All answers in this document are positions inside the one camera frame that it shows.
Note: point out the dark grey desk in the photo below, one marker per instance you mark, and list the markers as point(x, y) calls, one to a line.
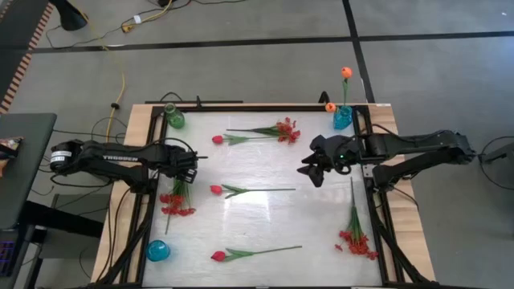
point(24, 172)

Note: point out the colourful snack bag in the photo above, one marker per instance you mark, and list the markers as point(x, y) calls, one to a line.
point(9, 145)

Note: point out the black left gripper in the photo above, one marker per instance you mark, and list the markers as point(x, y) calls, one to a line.
point(180, 160)

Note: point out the red artificial flower bunch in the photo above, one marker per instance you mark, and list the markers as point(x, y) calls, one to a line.
point(355, 241)
point(176, 200)
point(287, 132)

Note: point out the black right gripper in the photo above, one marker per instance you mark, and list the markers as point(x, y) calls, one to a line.
point(335, 152)

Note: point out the green glass vase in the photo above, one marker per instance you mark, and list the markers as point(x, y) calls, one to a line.
point(175, 119)

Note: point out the black metal table frame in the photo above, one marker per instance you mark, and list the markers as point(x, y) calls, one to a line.
point(261, 108)

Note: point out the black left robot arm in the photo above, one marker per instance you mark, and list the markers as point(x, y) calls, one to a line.
point(120, 157)

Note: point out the round teal glass vase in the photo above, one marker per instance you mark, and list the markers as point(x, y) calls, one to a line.
point(157, 251)

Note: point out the tall blue glass vase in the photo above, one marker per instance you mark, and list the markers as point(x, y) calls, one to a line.
point(342, 119)

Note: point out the orange artificial tulip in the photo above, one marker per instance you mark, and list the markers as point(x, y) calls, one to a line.
point(330, 107)
point(346, 72)

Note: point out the black bracket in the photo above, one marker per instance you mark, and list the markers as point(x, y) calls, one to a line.
point(323, 98)

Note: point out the black mat orange striped edge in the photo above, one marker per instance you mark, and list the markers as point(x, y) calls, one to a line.
point(16, 24)

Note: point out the backlit keyboard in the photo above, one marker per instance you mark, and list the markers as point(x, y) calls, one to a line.
point(7, 259)

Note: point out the red artificial tulip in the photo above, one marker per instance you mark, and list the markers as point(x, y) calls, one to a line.
point(218, 255)
point(216, 190)
point(217, 139)

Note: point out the black desk support bar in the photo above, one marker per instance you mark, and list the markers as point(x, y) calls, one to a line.
point(60, 218)

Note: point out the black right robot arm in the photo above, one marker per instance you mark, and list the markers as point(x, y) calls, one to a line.
point(421, 144)

